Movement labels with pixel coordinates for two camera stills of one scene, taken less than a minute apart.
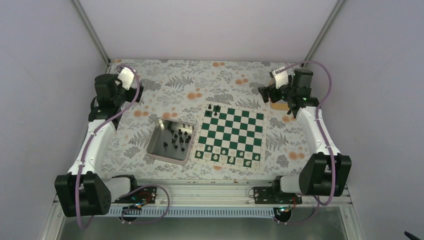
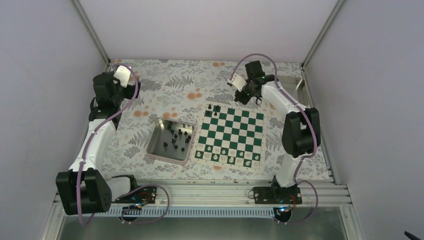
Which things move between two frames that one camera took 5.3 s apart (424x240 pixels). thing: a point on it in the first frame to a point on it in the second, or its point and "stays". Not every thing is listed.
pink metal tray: [173, 141] stays
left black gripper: [132, 94] stays
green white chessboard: [232, 136] stays
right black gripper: [265, 95] to [244, 100]
